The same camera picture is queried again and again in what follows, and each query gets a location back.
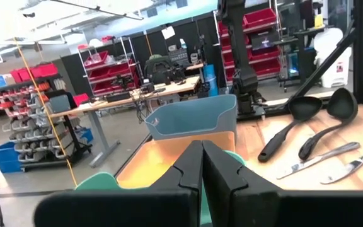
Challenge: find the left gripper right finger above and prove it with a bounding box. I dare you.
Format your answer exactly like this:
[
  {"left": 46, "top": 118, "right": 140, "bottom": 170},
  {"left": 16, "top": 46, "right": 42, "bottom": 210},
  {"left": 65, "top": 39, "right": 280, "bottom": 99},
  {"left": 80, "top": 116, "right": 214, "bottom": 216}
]
[{"left": 202, "top": 140, "right": 283, "bottom": 227}]

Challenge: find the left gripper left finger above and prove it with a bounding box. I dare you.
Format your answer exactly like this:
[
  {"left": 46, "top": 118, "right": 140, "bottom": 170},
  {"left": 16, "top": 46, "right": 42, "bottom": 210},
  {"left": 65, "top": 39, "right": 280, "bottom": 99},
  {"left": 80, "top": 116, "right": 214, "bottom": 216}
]
[{"left": 143, "top": 140, "right": 205, "bottom": 227}]

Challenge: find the silver table knife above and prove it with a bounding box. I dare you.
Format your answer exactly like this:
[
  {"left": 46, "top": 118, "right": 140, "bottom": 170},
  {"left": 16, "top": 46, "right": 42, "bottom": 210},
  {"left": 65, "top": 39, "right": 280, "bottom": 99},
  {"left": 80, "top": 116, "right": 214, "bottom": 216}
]
[
  {"left": 319, "top": 142, "right": 363, "bottom": 185},
  {"left": 275, "top": 141, "right": 361, "bottom": 180}
]

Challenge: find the plain black ladle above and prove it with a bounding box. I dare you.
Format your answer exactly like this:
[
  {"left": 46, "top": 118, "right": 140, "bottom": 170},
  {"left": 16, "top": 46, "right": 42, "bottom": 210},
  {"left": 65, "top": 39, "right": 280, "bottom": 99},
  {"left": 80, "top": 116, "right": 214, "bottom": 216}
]
[{"left": 256, "top": 95, "right": 324, "bottom": 164}]

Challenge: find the black ladle silver-marked handle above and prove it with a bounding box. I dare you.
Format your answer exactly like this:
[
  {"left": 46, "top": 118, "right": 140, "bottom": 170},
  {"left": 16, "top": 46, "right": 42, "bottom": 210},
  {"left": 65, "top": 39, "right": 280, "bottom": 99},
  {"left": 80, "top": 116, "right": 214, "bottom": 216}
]
[{"left": 297, "top": 87, "right": 359, "bottom": 161}]

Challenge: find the orange translucent plastic tray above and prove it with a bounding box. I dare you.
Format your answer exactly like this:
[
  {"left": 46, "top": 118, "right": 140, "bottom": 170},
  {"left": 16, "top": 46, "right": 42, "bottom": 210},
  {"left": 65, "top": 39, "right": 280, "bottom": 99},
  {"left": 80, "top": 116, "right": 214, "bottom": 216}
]
[{"left": 115, "top": 131, "right": 236, "bottom": 190}]

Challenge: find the teal plastic bin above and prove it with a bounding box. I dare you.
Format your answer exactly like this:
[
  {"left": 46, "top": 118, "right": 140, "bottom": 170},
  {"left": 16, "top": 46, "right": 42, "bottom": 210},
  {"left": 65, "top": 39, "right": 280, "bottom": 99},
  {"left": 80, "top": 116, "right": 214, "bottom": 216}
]
[{"left": 74, "top": 149, "right": 247, "bottom": 227}]

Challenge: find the blue-grey plastic bin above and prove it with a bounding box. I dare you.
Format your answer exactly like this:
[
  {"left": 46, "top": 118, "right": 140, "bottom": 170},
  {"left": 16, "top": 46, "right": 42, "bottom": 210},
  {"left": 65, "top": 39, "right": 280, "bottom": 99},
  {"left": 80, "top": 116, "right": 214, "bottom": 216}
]
[{"left": 144, "top": 93, "right": 238, "bottom": 142}]

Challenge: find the wooden top desk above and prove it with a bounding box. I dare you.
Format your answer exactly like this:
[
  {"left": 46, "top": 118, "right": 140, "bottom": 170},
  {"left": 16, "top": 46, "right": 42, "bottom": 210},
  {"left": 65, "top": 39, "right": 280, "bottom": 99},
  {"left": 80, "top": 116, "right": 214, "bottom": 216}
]
[{"left": 50, "top": 74, "right": 201, "bottom": 168}]

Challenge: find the blue cylinder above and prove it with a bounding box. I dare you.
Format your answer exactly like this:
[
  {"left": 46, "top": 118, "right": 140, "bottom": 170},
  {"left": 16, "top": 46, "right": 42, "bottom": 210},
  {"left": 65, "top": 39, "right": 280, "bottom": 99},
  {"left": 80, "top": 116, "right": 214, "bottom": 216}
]
[{"left": 202, "top": 64, "right": 219, "bottom": 97}]

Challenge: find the dark backpack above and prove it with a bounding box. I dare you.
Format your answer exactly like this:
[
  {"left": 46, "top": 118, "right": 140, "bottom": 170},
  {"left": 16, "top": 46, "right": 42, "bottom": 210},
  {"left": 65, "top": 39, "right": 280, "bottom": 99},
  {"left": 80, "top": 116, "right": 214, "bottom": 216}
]
[{"left": 143, "top": 54, "right": 173, "bottom": 85}]

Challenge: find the white trash bin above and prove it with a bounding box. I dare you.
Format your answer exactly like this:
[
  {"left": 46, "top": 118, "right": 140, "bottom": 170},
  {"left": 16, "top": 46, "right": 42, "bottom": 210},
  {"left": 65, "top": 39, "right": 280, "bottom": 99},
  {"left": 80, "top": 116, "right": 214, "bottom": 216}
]
[{"left": 313, "top": 27, "right": 353, "bottom": 89}]

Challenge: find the white paper sheet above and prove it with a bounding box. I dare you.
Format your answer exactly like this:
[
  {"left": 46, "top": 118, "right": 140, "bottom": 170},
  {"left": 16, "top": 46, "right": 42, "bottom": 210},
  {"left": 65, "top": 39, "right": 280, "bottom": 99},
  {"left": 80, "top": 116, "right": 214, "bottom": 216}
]
[{"left": 161, "top": 25, "right": 176, "bottom": 40}]

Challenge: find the parts bin cart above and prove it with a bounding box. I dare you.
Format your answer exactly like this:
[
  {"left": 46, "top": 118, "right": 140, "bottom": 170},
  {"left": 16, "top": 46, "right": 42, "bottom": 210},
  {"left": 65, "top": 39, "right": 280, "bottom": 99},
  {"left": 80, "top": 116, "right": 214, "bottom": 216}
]
[{"left": 0, "top": 62, "right": 93, "bottom": 173}]

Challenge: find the blue plastic crate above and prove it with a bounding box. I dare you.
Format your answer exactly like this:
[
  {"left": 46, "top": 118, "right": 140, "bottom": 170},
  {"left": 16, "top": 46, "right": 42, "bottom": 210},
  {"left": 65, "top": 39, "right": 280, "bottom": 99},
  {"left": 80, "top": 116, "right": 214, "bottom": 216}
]
[{"left": 0, "top": 141, "right": 23, "bottom": 173}]

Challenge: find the tall rack with red bins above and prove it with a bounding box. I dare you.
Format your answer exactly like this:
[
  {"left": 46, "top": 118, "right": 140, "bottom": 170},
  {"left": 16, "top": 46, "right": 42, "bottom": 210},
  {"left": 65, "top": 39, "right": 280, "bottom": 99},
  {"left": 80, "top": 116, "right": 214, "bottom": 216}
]
[{"left": 214, "top": 8, "right": 285, "bottom": 83}]

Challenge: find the wire shelf with red bins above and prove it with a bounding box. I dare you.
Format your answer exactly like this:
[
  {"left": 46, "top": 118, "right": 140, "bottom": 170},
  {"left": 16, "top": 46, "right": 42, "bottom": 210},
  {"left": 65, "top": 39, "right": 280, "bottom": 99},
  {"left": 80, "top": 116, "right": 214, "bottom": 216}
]
[{"left": 77, "top": 36, "right": 143, "bottom": 97}]

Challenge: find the yellow extension cable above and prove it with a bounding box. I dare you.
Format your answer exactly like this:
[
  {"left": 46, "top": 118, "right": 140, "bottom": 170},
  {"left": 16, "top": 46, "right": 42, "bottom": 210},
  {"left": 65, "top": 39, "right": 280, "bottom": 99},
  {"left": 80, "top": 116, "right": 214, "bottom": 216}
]
[{"left": 13, "top": 37, "right": 79, "bottom": 187}]

